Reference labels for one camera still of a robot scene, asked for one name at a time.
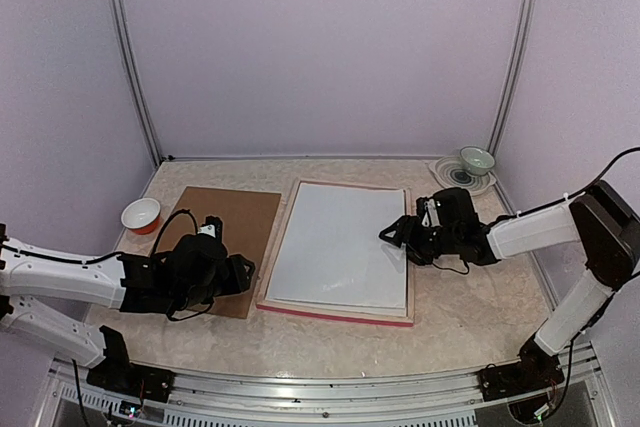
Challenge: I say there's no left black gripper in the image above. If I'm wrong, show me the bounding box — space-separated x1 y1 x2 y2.
171 254 255 312

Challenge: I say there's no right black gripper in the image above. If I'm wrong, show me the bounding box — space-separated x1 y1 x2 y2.
379 215 460 266

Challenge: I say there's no brown cardboard backing board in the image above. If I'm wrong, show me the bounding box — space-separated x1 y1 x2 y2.
174 186 281 319

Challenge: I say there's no red sunset sea photo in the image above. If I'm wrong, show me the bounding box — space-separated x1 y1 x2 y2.
263 181 409 311

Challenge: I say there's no pink wooden picture frame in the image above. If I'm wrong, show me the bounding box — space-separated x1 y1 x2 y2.
254 177 416 328

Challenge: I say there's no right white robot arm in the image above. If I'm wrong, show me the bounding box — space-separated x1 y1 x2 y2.
379 180 639 391

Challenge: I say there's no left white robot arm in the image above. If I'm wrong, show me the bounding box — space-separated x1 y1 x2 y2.
1 222 256 392

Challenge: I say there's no white swirl pattern plate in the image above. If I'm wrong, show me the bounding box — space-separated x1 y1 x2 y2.
428 156 496 196

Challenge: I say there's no pale green ceramic bowl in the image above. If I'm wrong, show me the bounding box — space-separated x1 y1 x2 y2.
459 146 496 176

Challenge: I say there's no orange white bowl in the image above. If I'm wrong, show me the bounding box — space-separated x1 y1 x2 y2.
120 198 161 235

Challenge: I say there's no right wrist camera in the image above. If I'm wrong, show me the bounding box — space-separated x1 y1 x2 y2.
416 197 440 228

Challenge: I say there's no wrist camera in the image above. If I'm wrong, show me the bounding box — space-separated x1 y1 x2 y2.
416 197 440 228
198 216 223 240

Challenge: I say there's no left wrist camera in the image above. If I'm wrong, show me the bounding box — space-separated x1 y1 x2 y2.
198 216 223 240

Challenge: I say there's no aluminium front rail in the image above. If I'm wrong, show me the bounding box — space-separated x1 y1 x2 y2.
28 344 617 426

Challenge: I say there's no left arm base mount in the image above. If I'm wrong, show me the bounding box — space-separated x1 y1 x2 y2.
87 326 176 403

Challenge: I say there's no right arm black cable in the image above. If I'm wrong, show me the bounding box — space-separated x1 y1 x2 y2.
517 146 640 218

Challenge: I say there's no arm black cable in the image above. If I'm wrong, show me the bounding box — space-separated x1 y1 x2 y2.
0 207 199 266
517 146 640 218

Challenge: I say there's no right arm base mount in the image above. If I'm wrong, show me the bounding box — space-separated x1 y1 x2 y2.
477 336 565 402

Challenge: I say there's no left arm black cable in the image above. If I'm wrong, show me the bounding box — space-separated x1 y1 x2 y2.
0 207 199 266

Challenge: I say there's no right aluminium corner post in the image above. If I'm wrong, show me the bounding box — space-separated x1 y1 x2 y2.
488 0 536 157

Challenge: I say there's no aluminium corner post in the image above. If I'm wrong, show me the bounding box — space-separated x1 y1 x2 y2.
108 0 163 168
488 0 536 157

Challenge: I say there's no left aluminium corner post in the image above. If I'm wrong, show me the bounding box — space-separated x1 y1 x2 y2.
108 0 163 168

